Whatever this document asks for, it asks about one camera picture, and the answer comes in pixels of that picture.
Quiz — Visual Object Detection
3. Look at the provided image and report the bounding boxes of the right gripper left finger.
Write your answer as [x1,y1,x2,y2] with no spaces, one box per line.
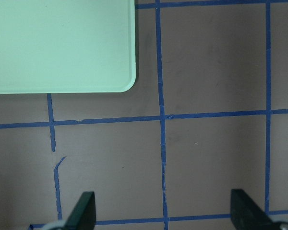
[64,191,96,230]

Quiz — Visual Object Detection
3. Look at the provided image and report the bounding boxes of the light green tray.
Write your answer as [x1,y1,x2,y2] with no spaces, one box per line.
[0,0,136,94]

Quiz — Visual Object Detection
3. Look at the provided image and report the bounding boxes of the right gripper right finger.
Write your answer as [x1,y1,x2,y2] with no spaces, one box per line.
[230,189,273,230]

